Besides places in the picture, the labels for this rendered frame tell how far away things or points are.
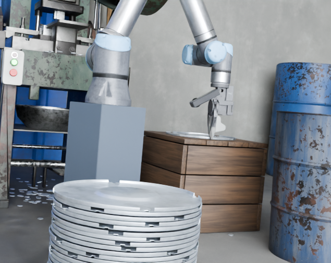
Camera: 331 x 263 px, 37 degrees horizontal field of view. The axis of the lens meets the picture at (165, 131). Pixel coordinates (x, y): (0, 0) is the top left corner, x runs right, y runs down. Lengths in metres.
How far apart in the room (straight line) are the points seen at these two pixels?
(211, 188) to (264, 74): 2.60
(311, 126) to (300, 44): 3.08
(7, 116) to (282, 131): 1.08
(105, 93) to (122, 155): 0.20
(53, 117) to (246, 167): 0.88
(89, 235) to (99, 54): 0.86
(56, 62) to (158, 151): 0.59
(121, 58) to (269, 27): 2.94
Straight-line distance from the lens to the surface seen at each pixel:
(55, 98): 3.59
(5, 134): 2.10
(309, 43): 4.72
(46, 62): 2.18
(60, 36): 2.27
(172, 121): 3.94
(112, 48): 1.61
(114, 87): 1.60
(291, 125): 1.65
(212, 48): 1.72
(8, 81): 2.04
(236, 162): 1.94
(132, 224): 0.86
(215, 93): 1.91
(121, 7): 1.80
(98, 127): 1.54
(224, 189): 1.93
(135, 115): 1.62
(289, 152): 1.66
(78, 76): 2.22
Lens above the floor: 0.46
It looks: 3 degrees down
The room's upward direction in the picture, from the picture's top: 5 degrees clockwise
